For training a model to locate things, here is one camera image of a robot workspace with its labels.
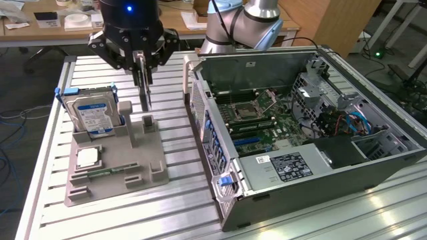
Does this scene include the grey power supply unit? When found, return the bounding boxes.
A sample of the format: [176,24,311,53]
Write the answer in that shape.
[237,144,335,193]

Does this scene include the green motherboard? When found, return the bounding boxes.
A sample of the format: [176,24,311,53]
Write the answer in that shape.
[208,86,317,157]

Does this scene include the cardboard box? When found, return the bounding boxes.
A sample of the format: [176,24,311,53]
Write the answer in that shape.
[192,0,212,18]

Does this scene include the white square box with roll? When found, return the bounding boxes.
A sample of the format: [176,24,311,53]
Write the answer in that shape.
[63,13,95,33]

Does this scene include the CPU socket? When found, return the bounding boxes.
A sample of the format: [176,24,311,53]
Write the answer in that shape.
[232,101,264,121]

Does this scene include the metal drive cage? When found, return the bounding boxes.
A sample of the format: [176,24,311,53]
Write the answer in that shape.
[289,71,338,126]

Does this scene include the metal disk bay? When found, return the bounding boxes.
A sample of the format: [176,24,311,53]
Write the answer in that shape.
[351,129,407,162]

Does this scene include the silver CPU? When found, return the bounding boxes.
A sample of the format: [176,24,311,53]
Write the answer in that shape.
[75,148,103,170]

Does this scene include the clear plastic bags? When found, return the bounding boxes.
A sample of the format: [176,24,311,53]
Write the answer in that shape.
[0,0,33,23]

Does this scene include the black cable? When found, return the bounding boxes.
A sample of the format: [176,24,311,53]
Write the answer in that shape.
[271,36,340,55]

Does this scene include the black plastic shroud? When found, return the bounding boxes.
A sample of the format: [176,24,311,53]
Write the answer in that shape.
[312,134,371,169]

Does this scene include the metal socket cover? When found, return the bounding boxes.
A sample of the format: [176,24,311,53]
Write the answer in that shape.
[253,89,277,112]

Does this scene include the blue expansion slot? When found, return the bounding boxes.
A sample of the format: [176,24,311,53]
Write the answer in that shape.
[232,136,261,147]

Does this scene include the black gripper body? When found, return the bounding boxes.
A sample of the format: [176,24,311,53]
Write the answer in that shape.
[99,0,167,55]

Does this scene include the plain white box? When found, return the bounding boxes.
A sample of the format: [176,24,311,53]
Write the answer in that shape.
[89,12,105,29]

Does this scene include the open dark PC case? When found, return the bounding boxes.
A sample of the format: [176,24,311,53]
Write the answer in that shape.
[181,44,427,233]

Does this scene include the white paper stack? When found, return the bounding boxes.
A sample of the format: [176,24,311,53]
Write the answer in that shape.
[179,11,209,31]

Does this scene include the white paper label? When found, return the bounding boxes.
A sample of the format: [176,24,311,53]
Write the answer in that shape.
[4,22,31,30]

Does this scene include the hard disk with blue carrier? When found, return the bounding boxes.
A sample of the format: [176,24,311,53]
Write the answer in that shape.
[53,83,127,140]

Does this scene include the blue wire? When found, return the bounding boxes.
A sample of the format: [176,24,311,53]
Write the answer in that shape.
[346,110,374,138]

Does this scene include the blue floor cable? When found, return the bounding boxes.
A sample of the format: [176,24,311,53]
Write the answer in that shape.
[0,106,29,218]

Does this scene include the white table frame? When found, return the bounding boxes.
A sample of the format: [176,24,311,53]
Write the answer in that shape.
[362,0,427,68]

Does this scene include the white box with black top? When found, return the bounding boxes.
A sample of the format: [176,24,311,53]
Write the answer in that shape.
[32,11,63,29]

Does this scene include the black stand base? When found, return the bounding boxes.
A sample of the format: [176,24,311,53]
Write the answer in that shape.
[386,63,427,113]

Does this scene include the wooden desk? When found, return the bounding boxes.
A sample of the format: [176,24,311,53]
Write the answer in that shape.
[0,0,301,48]

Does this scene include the black RAM slot white latches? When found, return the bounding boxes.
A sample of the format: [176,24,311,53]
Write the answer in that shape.
[209,88,257,94]
[212,94,259,100]

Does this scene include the red wire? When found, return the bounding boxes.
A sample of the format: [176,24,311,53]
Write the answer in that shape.
[332,112,348,137]

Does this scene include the grey parts rack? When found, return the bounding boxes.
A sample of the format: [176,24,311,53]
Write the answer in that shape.
[61,100,169,208]

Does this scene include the green RAM stick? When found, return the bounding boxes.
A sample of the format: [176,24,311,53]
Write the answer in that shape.
[228,120,273,132]
[85,166,129,179]

